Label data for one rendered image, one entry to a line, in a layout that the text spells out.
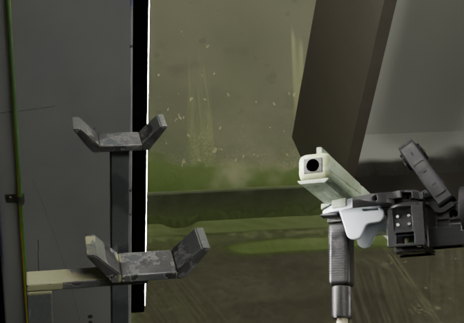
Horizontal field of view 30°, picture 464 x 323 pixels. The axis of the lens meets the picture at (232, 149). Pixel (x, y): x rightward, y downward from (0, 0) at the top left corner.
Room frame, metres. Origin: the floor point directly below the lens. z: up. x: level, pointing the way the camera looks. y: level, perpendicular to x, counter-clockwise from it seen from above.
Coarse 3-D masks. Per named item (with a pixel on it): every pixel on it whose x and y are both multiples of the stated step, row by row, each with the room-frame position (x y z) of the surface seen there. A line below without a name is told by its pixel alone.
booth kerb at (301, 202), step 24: (168, 192) 2.36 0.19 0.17; (192, 192) 2.37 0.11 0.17; (216, 192) 2.39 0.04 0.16; (240, 192) 2.41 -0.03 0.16; (264, 192) 2.42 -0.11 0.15; (288, 192) 2.44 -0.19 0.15; (168, 216) 2.36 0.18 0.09; (192, 216) 2.37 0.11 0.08; (216, 216) 2.39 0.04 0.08; (240, 216) 2.41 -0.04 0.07; (264, 216) 2.43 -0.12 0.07; (288, 216) 2.44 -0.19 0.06
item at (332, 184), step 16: (304, 160) 1.09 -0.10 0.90; (320, 160) 1.08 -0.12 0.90; (304, 176) 1.08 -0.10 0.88; (320, 176) 1.07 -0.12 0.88; (336, 176) 1.09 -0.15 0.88; (320, 192) 1.10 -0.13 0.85; (336, 192) 1.09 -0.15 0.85; (352, 192) 1.14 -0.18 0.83; (368, 192) 1.21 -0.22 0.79; (336, 224) 1.11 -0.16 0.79; (336, 240) 1.09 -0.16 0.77; (352, 240) 1.11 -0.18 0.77; (336, 256) 1.08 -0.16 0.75; (352, 256) 1.09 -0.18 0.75; (336, 272) 1.06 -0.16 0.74; (352, 272) 1.07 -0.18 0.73; (336, 288) 1.05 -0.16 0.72; (336, 304) 1.03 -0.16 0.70; (352, 304) 1.04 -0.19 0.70
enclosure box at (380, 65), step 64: (320, 0) 1.90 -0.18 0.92; (384, 0) 1.56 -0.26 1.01; (448, 0) 2.01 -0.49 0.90; (320, 64) 1.85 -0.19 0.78; (384, 64) 2.01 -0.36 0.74; (448, 64) 2.05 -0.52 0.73; (320, 128) 1.81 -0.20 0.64; (384, 128) 2.06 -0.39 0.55; (448, 128) 2.11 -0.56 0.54; (384, 192) 1.82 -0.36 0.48
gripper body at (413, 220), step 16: (416, 192) 1.09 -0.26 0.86; (400, 208) 1.09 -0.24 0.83; (416, 208) 1.07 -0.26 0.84; (432, 208) 1.08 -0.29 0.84; (448, 208) 1.07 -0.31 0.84; (400, 224) 1.07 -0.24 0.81; (416, 224) 1.06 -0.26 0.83; (432, 224) 1.07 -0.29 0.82; (448, 224) 1.06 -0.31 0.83; (400, 240) 1.06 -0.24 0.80; (416, 240) 1.04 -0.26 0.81; (432, 240) 1.05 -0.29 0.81; (448, 240) 1.04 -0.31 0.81; (400, 256) 1.09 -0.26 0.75; (416, 256) 1.09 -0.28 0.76
